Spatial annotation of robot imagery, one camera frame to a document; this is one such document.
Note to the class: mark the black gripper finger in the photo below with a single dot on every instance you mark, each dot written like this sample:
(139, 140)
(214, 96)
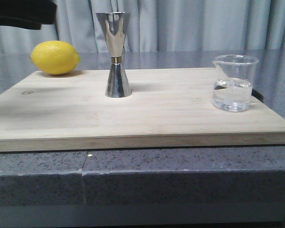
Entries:
(27, 14)

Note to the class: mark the steel double jigger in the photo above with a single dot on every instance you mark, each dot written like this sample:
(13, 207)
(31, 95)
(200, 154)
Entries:
(114, 27)

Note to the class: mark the clear glass beaker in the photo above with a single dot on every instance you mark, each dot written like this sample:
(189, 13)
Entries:
(233, 85)

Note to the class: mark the yellow lemon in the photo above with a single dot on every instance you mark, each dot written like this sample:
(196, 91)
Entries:
(55, 57)

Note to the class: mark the light wooden cutting board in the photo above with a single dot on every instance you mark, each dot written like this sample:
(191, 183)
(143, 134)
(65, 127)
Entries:
(167, 108)

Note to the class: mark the grey curtain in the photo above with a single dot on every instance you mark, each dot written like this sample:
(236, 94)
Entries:
(161, 25)

